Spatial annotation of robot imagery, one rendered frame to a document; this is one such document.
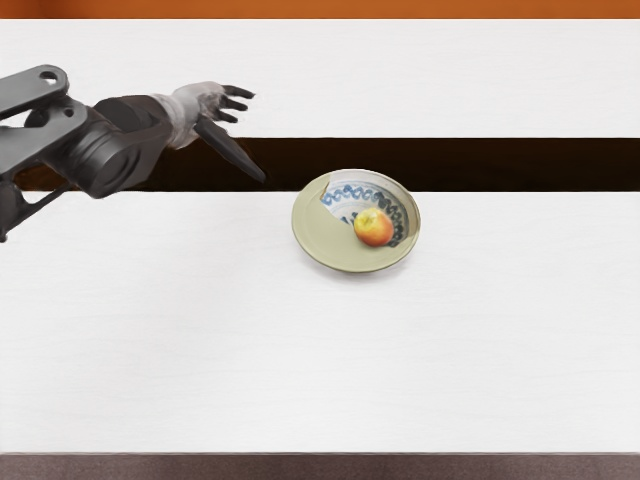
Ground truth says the cream plate with blue pattern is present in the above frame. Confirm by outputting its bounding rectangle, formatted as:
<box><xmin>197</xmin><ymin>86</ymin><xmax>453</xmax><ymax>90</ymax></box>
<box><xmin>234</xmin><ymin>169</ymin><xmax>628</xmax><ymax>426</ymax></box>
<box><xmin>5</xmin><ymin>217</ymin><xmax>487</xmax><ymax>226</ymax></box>
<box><xmin>291</xmin><ymin>168</ymin><xmax>422</xmax><ymax>276</ymax></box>

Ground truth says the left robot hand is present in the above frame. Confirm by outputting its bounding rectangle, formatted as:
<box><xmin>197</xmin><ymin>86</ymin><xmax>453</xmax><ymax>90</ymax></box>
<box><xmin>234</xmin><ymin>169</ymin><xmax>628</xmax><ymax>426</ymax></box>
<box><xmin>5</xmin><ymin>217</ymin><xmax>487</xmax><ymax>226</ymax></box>
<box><xmin>163</xmin><ymin>81</ymin><xmax>269</xmax><ymax>184</ymax></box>

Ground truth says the orange yellow fruit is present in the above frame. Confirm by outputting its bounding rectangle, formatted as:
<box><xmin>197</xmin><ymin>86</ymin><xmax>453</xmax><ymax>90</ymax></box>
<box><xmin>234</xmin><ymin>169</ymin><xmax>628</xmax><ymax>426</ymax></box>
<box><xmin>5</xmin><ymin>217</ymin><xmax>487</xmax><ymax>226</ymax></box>
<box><xmin>353</xmin><ymin>207</ymin><xmax>395</xmax><ymax>248</ymax></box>

